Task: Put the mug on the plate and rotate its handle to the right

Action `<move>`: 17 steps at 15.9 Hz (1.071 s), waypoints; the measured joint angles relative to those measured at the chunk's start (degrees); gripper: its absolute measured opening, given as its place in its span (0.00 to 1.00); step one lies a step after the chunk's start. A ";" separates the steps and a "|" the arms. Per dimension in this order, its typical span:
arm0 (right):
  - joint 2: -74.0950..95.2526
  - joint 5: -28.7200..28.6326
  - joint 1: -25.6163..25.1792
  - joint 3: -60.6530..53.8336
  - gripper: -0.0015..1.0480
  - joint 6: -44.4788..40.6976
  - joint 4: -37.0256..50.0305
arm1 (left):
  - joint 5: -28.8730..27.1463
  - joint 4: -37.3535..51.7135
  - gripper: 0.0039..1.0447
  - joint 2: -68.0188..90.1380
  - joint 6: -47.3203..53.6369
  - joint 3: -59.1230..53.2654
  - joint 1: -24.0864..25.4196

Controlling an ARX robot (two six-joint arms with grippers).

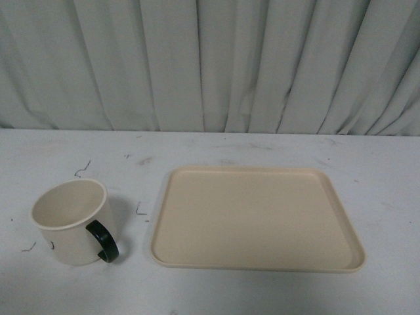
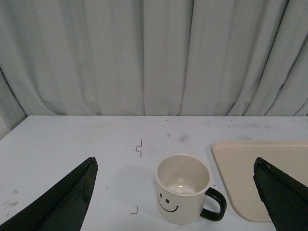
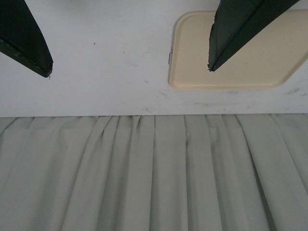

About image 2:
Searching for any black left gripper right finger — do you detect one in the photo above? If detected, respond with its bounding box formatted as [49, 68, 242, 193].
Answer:
[253, 157, 308, 231]

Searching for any grey-white pleated curtain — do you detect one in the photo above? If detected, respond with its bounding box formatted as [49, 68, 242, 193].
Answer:
[0, 0, 308, 137]

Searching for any beige plastic tray plate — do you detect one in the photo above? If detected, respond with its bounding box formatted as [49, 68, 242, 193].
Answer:
[211, 141, 308, 222]

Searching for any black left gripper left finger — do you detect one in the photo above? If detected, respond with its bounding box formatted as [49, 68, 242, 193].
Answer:
[0, 157, 98, 231]

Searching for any cream smiley mug black handle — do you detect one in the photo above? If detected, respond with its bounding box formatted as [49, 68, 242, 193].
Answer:
[155, 154, 227, 225]

